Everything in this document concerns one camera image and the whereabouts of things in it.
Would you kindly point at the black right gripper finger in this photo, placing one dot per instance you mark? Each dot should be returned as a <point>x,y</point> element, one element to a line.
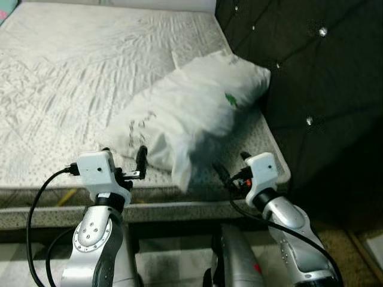
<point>245,156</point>
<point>224,176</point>

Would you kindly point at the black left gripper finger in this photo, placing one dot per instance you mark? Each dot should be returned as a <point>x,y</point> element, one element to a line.
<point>106,150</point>
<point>141,161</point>

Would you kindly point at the white pillow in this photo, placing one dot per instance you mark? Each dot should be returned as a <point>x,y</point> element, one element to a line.
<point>191,107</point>

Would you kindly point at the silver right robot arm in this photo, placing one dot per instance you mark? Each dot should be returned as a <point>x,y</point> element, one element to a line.
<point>287,215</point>

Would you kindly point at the silver robot right leg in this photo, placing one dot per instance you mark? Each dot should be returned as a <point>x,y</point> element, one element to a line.
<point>236,257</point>

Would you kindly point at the silver robot leg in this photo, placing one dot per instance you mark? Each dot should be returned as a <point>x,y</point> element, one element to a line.
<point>236,257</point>
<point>133,263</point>

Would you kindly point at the white patterned mattress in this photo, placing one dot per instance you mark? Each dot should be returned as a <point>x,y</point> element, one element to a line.
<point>72,78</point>

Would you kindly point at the silver robot left leg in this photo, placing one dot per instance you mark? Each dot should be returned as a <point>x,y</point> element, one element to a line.
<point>133,263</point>

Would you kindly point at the dark tufted headboard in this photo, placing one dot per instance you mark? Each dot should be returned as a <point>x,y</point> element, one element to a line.
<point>317,72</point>

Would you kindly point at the brown shaggy rug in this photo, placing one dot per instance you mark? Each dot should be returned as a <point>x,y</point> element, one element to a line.
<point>341,257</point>

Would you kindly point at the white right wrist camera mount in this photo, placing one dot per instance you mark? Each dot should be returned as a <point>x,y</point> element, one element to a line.
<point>262,173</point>

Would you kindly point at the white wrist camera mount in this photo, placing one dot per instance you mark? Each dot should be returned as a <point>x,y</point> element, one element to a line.
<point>262,173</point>
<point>99,173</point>

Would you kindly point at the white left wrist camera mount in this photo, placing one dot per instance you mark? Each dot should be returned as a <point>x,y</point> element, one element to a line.
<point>99,173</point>

